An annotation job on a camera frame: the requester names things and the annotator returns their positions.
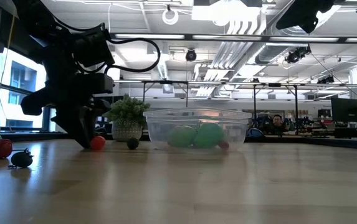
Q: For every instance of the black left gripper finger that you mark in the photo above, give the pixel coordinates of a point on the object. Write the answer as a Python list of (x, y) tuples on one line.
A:
[(72, 124), (86, 119)]

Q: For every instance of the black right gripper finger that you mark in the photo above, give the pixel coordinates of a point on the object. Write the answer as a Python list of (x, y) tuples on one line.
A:
[(296, 9), (293, 23)]

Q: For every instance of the round red toy tomato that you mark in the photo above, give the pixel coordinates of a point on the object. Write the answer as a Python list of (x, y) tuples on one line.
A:
[(98, 143)]

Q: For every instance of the toy blackberry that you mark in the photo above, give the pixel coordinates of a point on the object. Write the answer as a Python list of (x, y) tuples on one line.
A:
[(21, 159), (132, 143)]

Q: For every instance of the clear plastic tupperware container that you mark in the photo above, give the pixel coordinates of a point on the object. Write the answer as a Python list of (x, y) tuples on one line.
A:
[(162, 130)]

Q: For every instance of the light green toy lime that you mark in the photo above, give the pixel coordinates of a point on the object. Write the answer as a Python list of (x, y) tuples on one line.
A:
[(182, 137)]

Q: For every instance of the green toy bell pepper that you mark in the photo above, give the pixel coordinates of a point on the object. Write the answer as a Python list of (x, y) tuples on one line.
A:
[(209, 135)]

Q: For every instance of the dark red toy cherry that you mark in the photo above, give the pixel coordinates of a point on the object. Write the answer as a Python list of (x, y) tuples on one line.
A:
[(224, 144)]

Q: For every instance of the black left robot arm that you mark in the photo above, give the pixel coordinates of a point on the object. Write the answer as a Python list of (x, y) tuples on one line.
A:
[(38, 25)]

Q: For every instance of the green artificial potted plant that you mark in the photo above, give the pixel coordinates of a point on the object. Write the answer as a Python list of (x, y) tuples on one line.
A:
[(126, 112)]

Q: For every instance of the large dark-framed window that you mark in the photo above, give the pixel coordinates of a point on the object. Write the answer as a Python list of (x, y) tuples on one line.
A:
[(16, 93)]

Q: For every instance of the white conduit bundle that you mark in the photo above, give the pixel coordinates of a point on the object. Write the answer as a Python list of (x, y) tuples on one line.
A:
[(234, 53)]

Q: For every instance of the long rig light bar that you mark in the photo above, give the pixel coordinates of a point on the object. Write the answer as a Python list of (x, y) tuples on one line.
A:
[(228, 37)]

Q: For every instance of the black robot arms cluster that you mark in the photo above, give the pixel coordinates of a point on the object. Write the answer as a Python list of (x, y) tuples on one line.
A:
[(299, 121)]

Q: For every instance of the person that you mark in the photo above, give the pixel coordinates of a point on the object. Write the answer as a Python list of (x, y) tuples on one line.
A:
[(277, 121)]

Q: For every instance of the black computer monitor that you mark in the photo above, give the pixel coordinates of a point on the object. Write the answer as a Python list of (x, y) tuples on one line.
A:
[(349, 109)]

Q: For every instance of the black round spotlight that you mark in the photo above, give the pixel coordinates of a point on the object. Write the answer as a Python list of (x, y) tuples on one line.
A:
[(191, 55)]

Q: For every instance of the blue rounded object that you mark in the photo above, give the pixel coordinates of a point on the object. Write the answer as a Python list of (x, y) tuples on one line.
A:
[(255, 133)]

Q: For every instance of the dark office desk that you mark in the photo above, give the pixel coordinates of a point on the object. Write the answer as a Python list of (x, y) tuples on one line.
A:
[(349, 132)]

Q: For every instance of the black hanging camera cluster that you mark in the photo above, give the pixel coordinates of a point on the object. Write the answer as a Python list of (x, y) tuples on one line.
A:
[(296, 55)]

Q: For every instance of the silver ribbed air duct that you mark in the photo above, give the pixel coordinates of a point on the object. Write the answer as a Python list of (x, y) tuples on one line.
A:
[(268, 51)]

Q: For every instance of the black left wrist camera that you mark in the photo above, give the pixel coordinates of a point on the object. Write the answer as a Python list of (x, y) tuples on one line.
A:
[(92, 46)]

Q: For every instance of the black metal rig frame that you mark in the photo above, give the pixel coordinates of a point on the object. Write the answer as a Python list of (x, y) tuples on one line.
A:
[(165, 82), (274, 84)]

